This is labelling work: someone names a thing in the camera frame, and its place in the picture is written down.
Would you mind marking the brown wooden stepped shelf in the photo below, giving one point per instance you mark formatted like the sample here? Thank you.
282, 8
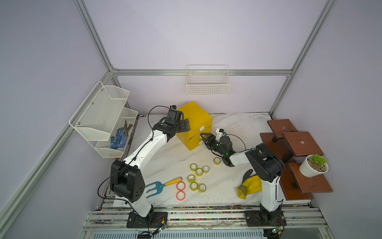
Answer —
288, 143

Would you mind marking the potted succulent white pot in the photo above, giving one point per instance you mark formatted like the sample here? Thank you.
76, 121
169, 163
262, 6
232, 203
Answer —
313, 165

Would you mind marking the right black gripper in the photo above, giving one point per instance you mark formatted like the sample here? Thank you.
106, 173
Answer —
211, 136

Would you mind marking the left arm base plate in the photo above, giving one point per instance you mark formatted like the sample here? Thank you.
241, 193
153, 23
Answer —
155, 219

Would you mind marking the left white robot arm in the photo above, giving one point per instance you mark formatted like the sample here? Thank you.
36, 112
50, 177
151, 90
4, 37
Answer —
126, 179

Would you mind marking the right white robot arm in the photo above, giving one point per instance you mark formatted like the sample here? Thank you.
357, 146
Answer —
264, 162

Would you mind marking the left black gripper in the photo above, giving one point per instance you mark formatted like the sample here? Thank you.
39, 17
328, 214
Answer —
184, 129

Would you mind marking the teal garden fork yellow handle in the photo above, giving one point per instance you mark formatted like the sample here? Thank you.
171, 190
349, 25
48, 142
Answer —
156, 188

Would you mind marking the yellow drawer cabinet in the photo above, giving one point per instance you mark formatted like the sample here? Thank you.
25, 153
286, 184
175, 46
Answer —
200, 122

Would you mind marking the white wire wall basket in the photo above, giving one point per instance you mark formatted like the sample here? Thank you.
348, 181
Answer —
207, 80

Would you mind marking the yellow black rubber glove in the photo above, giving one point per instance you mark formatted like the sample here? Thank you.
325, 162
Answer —
251, 184

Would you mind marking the blue item in shelf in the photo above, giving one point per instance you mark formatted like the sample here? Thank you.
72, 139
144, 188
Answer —
120, 140

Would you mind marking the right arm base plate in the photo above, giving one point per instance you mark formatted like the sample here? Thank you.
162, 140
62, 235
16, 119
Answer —
264, 218

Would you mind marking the white mesh two-tier shelf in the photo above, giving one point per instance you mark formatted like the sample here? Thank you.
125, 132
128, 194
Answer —
101, 115

